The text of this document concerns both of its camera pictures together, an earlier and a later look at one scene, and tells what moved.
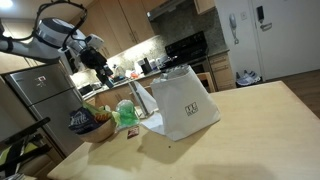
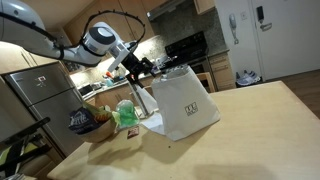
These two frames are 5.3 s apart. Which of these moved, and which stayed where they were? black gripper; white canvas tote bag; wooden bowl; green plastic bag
Moved: black gripper
Stayed: white canvas tote bag; green plastic bag; wooden bowl
